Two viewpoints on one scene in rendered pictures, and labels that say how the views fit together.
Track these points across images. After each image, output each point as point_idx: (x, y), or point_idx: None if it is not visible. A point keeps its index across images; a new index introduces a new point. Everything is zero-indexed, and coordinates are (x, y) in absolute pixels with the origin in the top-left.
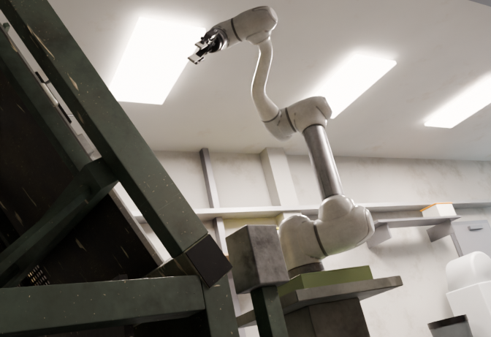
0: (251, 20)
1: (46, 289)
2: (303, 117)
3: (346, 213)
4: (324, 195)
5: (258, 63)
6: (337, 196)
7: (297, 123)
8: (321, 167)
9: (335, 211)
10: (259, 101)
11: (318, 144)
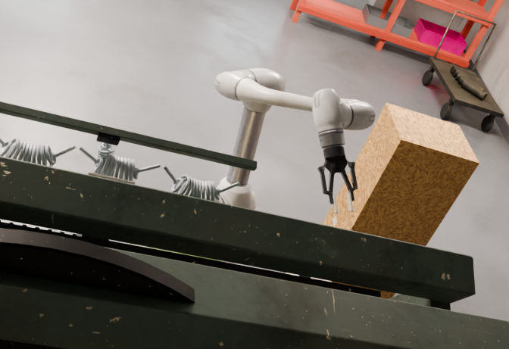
0: (362, 128)
1: None
2: (264, 104)
3: (249, 206)
4: (238, 182)
5: (307, 107)
6: (248, 188)
7: (255, 104)
8: (250, 157)
9: (244, 204)
10: (261, 103)
11: (258, 133)
